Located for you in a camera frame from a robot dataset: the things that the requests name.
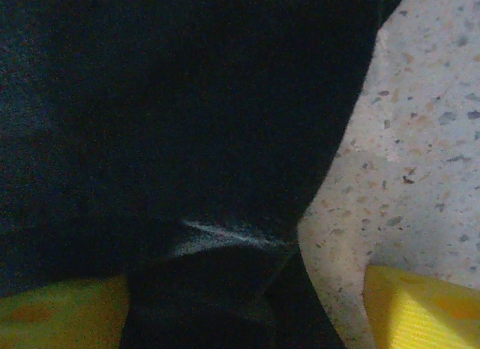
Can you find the black t-shirt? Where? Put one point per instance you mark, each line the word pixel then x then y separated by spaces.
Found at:
pixel 187 101

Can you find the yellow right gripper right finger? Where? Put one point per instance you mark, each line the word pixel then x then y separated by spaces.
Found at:
pixel 423 315

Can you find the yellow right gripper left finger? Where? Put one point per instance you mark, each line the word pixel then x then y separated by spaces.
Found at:
pixel 56 319

